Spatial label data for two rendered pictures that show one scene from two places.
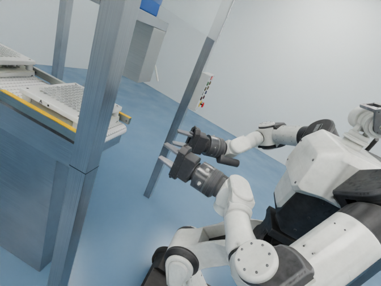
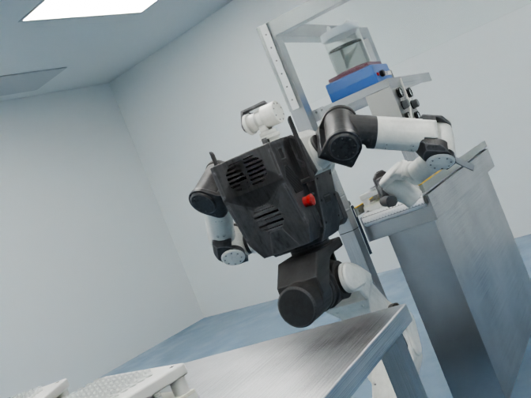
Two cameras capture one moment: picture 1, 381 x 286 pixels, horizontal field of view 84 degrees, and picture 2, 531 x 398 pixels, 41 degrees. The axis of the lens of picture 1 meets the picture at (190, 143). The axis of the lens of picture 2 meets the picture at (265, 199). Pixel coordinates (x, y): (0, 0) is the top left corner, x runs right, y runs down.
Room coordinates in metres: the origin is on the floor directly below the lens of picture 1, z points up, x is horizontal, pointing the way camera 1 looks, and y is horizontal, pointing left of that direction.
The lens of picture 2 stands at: (1.30, -2.36, 1.13)
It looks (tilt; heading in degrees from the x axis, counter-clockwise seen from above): 1 degrees down; 112
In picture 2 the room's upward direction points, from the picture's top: 22 degrees counter-clockwise
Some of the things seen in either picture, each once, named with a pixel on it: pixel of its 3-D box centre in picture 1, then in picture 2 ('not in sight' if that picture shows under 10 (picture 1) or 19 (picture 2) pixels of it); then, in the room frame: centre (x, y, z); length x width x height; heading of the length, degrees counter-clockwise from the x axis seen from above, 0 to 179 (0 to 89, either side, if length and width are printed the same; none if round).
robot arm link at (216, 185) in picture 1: (224, 190); not in sight; (0.56, -0.16, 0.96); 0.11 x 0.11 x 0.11; 75
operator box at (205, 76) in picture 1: (200, 91); not in sight; (1.53, 0.09, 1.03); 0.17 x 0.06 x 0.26; 173
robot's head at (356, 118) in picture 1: (366, 124); (265, 121); (0.61, -0.41, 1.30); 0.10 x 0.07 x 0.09; 173
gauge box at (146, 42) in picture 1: (127, 45); (396, 114); (0.84, 0.38, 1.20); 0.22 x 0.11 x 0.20; 83
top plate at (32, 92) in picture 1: (76, 100); (396, 182); (0.72, 0.46, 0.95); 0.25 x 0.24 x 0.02; 173
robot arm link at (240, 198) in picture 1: (235, 200); not in sight; (0.50, -0.18, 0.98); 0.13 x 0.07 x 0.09; 7
